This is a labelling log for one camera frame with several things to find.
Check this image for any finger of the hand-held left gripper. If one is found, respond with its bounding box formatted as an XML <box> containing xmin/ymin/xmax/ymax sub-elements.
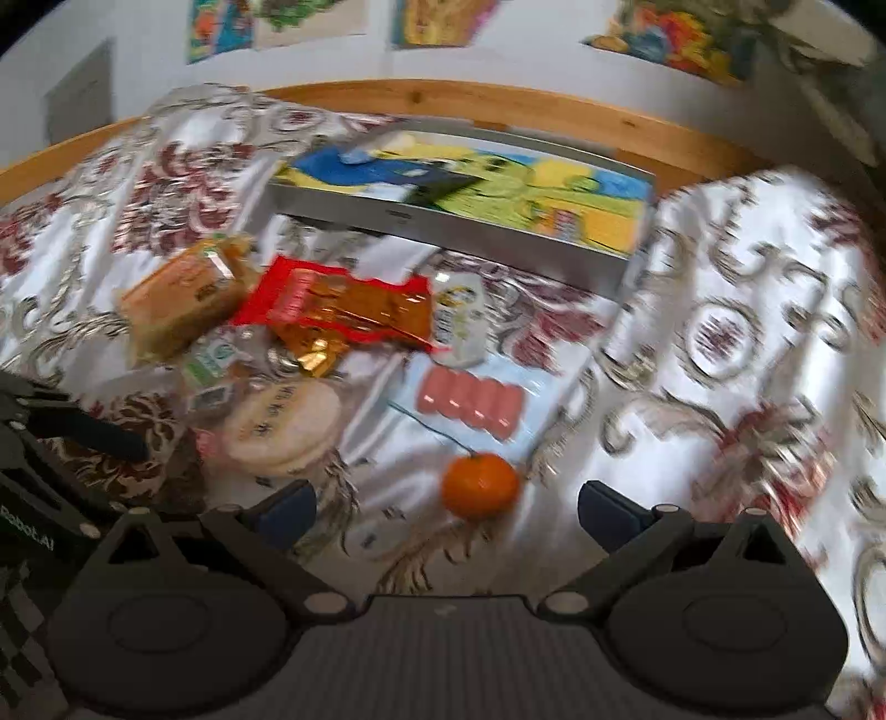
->
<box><xmin>29</xmin><ymin>402</ymin><xmax>151</xmax><ymax>462</ymax></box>

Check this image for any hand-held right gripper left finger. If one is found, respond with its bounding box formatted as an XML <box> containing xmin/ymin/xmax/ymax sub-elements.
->
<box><xmin>93</xmin><ymin>480</ymin><xmax>356</xmax><ymax>625</ymax></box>

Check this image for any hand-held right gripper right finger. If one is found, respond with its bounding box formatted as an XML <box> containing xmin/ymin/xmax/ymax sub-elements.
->
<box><xmin>540</xmin><ymin>480</ymin><xmax>804</xmax><ymax>622</ymax></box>

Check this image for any packaged bread loaf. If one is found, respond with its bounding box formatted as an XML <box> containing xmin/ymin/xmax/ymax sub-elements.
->
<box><xmin>117</xmin><ymin>235</ymin><xmax>259</xmax><ymax>368</ymax></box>

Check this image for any red snack packet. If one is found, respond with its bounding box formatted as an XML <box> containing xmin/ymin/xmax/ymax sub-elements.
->
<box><xmin>231</xmin><ymin>256</ymin><xmax>434</xmax><ymax>356</ymax></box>

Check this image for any grey shallow box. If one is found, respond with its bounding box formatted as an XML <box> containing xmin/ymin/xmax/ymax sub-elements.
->
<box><xmin>266</xmin><ymin>121</ymin><xmax>658</xmax><ymax>295</ymax></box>

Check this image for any round rice cracker packet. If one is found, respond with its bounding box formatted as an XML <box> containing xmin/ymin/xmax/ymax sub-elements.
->
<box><xmin>220</xmin><ymin>380</ymin><xmax>342</xmax><ymax>479</ymax></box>

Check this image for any orange tangerine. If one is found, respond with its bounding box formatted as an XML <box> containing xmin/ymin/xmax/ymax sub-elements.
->
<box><xmin>441</xmin><ymin>451</ymin><xmax>522</xmax><ymax>522</ymax></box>

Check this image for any green white snack packet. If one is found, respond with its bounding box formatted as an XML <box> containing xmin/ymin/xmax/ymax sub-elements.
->
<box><xmin>181</xmin><ymin>332</ymin><xmax>259</xmax><ymax>390</ymax></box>

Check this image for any gold foil candy packet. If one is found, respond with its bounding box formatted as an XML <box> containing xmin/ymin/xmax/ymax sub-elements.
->
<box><xmin>273</xmin><ymin>325</ymin><xmax>348</xmax><ymax>379</ymax></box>

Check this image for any pink sausage packet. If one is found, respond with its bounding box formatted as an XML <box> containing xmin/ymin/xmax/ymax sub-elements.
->
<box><xmin>388</xmin><ymin>349</ymin><xmax>555</xmax><ymax>459</ymax></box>

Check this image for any white yellow snack packet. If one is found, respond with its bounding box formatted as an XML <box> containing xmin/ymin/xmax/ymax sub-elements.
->
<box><xmin>429</xmin><ymin>270</ymin><xmax>490</xmax><ymax>368</ymax></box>

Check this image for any dark blue snack packet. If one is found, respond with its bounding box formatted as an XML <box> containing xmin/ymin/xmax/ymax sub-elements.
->
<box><xmin>407</xmin><ymin>169</ymin><xmax>480</xmax><ymax>207</ymax></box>

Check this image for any grey patterned cloth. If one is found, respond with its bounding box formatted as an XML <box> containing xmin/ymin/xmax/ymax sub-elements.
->
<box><xmin>758</xmin><ymin>0</ymin><xmax>886</xmax><ymax>167</ymax></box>

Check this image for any green string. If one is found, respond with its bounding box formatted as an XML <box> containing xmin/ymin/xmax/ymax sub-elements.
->
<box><xmin>386</xmin><ymin>402</ymin><xmax>482</xmax><ymax>459</ymax></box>

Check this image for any wooden bed frame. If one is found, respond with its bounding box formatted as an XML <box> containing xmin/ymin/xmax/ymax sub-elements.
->
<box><xmin>0</xmin><ymin>79</ymin><xmax>786</xmax><ymax>205</ymax></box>

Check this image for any colourful wall poster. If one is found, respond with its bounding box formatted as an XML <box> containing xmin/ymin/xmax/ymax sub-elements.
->
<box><xmin>186</xmin><ymin>0</ymin><xmax>259</xmax><ymax>65</ymax></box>

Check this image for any blond figure wall poster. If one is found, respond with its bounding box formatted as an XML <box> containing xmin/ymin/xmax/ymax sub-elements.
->
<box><xmin>253</xmin><ymin>0</ymin><xmax>369</xmax><ymax>51</ymax></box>

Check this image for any flower wall poster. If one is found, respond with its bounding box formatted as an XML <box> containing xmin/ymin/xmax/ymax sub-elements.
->
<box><xmin>581</xmin><ymin>0</ymin><xmax>761</xmax><ymax>85</ymax></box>

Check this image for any swirl pattern wall poster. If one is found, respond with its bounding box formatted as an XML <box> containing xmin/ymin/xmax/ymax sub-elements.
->
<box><xmin>389</xmin><ymin>0</ymin><xmax>501</xmax><ymax>51</ymax></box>

